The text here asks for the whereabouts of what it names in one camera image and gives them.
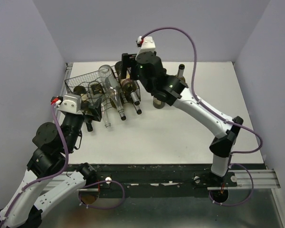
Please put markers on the clear glass bottle front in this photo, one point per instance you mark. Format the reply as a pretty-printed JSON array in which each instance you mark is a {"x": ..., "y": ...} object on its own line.
[{"x": 102, "y": 111}]

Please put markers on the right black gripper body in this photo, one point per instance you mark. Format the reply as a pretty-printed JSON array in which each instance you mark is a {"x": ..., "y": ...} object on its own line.
[{"x": 128, "y": 61}]

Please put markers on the dark bottle front label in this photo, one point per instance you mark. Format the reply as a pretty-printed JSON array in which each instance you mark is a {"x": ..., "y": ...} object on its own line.
[{"x": 81, "y": 91}]

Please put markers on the dark bottle label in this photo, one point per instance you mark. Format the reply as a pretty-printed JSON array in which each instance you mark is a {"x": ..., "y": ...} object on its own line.
[
  {"x": 116, "y": 109},
  {"x": 81, "y": 91}
]

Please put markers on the olive bottle tan label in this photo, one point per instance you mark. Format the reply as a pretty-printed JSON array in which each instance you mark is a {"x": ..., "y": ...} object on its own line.
[{"x": 135, "y": 101}]

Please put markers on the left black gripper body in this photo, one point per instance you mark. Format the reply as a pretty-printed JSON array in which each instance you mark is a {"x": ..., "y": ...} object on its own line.
[{"x": 89, "y": 118}]

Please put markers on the black wire wine rack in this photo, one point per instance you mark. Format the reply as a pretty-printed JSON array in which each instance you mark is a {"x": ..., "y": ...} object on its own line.
[{"x": 85, "y": 79}]

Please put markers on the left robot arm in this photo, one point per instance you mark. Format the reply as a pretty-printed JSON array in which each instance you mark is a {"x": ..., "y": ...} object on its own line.
[{"x": 54, "y": 141}]

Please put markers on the green bottle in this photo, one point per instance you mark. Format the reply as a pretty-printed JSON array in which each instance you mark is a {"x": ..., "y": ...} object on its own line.
[
  {"x": 157, "y": 103},
  {"x": 128, "y": 85},
  {"x": 180, "y": 73}
]

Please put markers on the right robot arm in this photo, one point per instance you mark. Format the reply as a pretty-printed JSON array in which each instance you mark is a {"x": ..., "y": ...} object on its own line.
[{"x": 148, "y": 69}]

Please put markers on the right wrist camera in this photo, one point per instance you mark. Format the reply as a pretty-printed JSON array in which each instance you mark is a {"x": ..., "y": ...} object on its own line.
[{"x": 145, "y": 45}]

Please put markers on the black mounting rail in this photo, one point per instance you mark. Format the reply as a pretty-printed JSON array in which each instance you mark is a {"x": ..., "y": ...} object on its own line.
[{"x": 157, "y": 180}]

